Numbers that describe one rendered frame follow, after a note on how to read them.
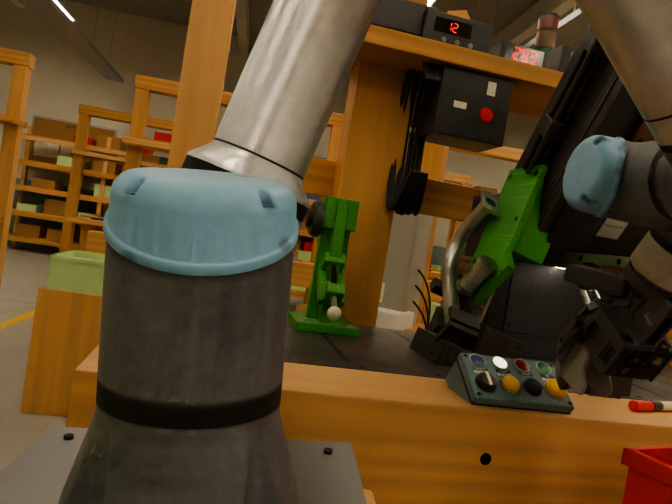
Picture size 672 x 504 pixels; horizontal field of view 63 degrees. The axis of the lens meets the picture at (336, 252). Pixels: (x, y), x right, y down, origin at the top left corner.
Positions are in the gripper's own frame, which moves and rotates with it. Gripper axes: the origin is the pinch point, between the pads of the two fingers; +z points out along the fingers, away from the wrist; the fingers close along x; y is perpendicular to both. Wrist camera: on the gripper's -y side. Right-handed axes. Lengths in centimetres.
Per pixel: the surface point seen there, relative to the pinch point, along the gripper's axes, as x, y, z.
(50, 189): -336, -807, 543
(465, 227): -1.0, -40.5, 4.2
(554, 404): -1.0, 2.3, 2.9
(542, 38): 24, -92, -23
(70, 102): -343, -959, 448
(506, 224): 2.4, -33.5, -2.2
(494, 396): -9.8, 2.0, 2.8
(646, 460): -3.2, 17.4, -8.1
